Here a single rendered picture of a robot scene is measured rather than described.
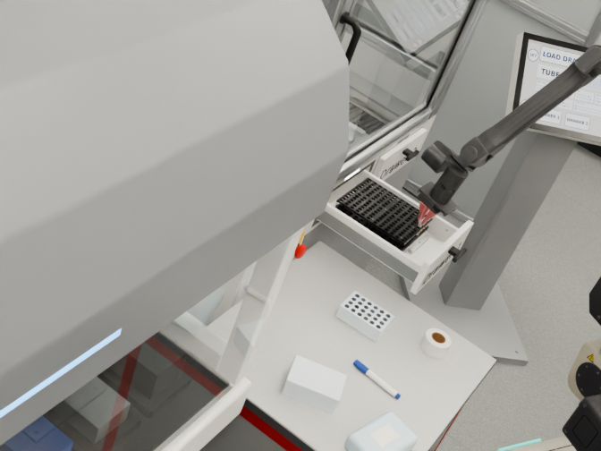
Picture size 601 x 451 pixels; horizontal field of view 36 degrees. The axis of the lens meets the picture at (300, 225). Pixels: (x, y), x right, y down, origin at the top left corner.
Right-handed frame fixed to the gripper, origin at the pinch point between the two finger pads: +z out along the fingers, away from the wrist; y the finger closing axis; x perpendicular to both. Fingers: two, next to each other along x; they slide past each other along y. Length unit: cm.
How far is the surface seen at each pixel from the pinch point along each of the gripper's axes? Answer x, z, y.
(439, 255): -9.9, -2.4, 11.5
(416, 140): 34.9, 3.6, -24.3
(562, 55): 92, -24, -15
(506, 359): 90, 83, 39
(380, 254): -15.2, 6.7, -0.2
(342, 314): -34.3, 14.1, 5.6
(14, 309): -155, -63, 6
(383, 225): -10.2, 2.9, -5.4
